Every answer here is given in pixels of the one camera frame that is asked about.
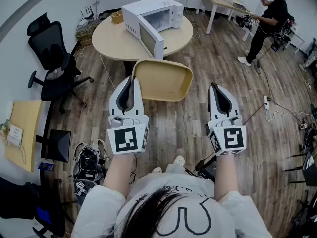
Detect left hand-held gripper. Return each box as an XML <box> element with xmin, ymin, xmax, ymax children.
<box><xmin>106</xmin><ymin>75</ymin><xmax>150</xmax><ymax>156</ymax></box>

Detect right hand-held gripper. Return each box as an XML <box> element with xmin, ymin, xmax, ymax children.
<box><xmin>204</xmin><ymin>82</ymin><xmax>248</xmax><ymax>156</ymax></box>

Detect beige plastic tray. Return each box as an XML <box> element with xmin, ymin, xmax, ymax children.
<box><xmin>131</xmin><ymin>58</ymin><xmax>194</xmax><ymax>102</ymax></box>

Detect white microwave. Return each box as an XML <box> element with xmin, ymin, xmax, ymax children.
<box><xmin>121</xmin><ymin>0</ymin><xmax>185</xmax><ymax>60</ymax></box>

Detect person's right forearm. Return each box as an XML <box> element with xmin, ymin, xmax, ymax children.
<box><xmin>213</xmin><ymin>153</ymin><xmax>241</xmax><ymax>201</ymax></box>

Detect person's left forearm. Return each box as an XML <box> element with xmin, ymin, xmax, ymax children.
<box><xmin>102</xmin><ymin>153</ymin><xmax>136</xmax><ymax>201</ymax></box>

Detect round wooden table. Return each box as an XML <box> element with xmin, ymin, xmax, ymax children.
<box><xmin>91</xmin><ymin>8</ymin><xmax>194</xmax><ymax>62</ymax></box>

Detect black floor device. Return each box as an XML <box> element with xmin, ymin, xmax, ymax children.
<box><xmin>195</xmin><ymin>155</ymin><xmax>219</xmax><ymax>183</ymax></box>

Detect gripper equipment on floor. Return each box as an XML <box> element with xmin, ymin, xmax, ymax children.
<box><xmin>72</xmin><ymin>139</ymin><xmax>107</xmax><ymax>196</ymax></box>

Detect black square panel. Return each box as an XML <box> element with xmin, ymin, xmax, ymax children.
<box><xmin>40</xmin><ymin>128</ymin><xmax>72</xmax><ymax>164</ymax></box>

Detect person's grey trousers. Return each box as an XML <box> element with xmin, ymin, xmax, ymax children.
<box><xmin>165</xmin><ymin>162</ymin><xmax>189</xmax><ymax>176</ymax></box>

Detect yellow wooden organizer box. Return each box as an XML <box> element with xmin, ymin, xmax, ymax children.
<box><xmin>110</xmin><ymin>9</ymin><xmax>125</xmax><ymax>25</ymax></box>

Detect black office chair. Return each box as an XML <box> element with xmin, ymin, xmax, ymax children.
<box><xmin>26</xmin><ymin>12</ymin><xmax>95</xmax><ymax>114</ymax></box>

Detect router with black antennas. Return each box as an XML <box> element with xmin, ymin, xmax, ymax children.
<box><xmin>79</xmin><ymin>5</ymin><xmax>95</xmax><ymax>19</ymax></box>

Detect open cardboard box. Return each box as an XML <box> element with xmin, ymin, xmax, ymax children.
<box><xmin>230</xmin><ymin>0</ymin><xmax>252</xmax><ymax>13</ymax></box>

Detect small blue box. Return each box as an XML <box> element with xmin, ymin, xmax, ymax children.
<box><xmin>37</xmin><ymin>162</ymin><xmax>56</xmax><ymax>171</ymax></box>

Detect light wooden desk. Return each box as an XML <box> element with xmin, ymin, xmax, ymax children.
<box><xmin>4</xmin><ymin>100</ymin><xmax>43</xmax><ymax>173</ymax></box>

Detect black metal stand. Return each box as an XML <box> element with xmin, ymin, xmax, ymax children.
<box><xmin>284</xmin><ymin>151</ymin><xmax>317</xmax><ymax>187</ymax></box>

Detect person's white printed t-shirt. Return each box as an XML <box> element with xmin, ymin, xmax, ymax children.
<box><xmin>71</xmin><ymin>170</ymin><xmax>273</xmax><ymax>238</ymax></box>

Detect white paper card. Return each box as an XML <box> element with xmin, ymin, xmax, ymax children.
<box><xmin>7</xmin><ymin>124</ymin><xmax>24</xmax><ymax>146</ymax></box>

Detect small green plant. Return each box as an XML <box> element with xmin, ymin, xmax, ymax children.
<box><xmin>0</xmin><ymin>120</ymin><xmax>11</xmax><ymax>136</ymax></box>

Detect black chair with blue item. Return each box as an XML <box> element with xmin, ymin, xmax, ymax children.
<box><xmin>0</xmin><ymin>176</ymin><xmax>66</xmax><ymax>238</ymax></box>

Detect pile of cables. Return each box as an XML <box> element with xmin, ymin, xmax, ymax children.
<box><xmin>75</xmin><ymin>16</ymin><xmax>100</xmax><ymax>41</ymax></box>

